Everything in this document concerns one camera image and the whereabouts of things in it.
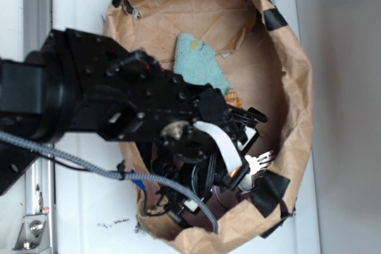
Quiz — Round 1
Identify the silver corner bracket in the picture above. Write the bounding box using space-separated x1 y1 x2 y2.
12 214 51 253

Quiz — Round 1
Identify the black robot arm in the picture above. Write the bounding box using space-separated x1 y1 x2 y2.
1 29 267 227

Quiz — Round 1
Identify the aluminium extrusion rail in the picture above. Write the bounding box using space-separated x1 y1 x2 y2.
23 0 57 253

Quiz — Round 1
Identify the light blue towel cloth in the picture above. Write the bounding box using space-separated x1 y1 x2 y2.
173 33 231 95

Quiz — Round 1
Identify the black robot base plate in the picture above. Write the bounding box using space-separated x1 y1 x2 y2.
0 143 38 196

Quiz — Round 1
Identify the grey braided cable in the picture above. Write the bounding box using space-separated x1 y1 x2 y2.
0 130 220 234

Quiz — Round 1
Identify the orange conch seashell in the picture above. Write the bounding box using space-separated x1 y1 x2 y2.
224 88 242 108

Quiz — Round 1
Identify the thin black wire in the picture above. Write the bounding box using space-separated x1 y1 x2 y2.
44 151 170 217

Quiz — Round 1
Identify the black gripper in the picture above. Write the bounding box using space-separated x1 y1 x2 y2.
150 84 267 228

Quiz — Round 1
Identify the white ribbon cable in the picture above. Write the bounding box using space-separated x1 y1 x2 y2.
193 121 243 174

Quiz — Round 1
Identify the brown paper bag bin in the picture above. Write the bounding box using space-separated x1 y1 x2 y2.
104 0 313 253

